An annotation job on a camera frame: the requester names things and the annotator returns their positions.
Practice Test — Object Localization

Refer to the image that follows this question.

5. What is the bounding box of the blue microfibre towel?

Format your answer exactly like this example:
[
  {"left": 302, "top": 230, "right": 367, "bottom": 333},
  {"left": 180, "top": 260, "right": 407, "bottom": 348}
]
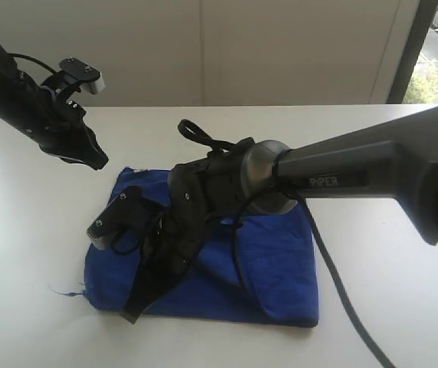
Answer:
[{"left": 48, "top": 166, "right": 321, "bottom": 330}]

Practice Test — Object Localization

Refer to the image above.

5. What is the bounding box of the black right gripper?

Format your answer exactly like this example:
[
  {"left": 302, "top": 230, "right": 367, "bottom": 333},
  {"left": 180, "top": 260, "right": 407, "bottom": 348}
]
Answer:
[{"left": 120, "top": 147, "right": 252, "bottom": 324}]

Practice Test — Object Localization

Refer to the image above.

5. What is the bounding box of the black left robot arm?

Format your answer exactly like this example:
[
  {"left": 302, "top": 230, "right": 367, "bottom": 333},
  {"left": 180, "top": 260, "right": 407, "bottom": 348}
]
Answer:
[{"left": 0, "top": 44, "right": 109, "bottom": 170}]

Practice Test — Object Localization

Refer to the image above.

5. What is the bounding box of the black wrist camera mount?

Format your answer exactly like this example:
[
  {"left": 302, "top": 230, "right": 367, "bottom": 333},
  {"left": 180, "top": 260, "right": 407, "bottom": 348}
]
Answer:
[
  {"left": 87, "top": 186, "right": 165, "bottom": 256},
  {"left": 41, "top": 57, "right": 106, "bottom": 104}
]

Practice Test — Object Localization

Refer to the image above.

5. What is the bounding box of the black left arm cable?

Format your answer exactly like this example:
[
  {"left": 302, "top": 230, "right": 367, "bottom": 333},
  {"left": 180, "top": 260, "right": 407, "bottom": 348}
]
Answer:
[{"left": 11, "top": 52, "right": 58, "bottom": 76}]

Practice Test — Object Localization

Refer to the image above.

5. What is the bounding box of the dark window frame post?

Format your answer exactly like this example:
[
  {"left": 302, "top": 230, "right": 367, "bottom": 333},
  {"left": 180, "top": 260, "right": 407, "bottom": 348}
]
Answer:
[{"left": 386, "top": 0, "right": 438, "bottom": 104}]

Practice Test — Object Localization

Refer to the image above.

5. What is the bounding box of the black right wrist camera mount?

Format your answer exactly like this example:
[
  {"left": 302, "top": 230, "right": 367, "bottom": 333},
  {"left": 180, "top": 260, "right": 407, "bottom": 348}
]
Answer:
[{"left": 87, "top": 186, "right": 165, "bottom": 256}]

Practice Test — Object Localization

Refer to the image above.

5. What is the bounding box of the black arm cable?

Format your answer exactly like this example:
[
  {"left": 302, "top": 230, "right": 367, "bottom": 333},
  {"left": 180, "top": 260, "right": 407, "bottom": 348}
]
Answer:
[
  {"left": 11, "top": 52, "right": 58, "bottom": 76},
  {"left": 176, "top": 118, "right": 396, "bottom": 368}
]

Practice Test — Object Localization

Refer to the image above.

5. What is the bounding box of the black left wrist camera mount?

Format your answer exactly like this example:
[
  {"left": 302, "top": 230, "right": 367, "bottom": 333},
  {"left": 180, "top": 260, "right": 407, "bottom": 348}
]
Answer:
[{"left": 41, "top": 57, "right": 106, "bottom": 104}]

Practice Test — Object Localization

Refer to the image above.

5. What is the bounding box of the green tree outside window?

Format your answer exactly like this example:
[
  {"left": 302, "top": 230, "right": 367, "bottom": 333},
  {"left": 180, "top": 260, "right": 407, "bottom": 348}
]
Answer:
[{"left": 403, "top": 61, "right": 438, "bottom": 104}]

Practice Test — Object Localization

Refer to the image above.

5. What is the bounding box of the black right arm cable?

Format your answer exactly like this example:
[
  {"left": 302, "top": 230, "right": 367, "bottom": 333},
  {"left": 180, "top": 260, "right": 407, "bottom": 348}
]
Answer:
[{"left": 176, "top": 118, "right": 396, "bottom": 368}]

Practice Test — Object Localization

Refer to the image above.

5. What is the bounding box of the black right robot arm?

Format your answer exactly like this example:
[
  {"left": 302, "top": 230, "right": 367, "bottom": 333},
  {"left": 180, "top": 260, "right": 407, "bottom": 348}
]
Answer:
[{"left": 122, "top": 107, "right": 438, "bottom": 322}]

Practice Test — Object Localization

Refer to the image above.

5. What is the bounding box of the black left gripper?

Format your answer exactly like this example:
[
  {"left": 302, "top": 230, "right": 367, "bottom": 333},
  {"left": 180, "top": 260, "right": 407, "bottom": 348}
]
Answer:
[{"left": 0, "top": 71, "right": 109, "bottom": 170}]

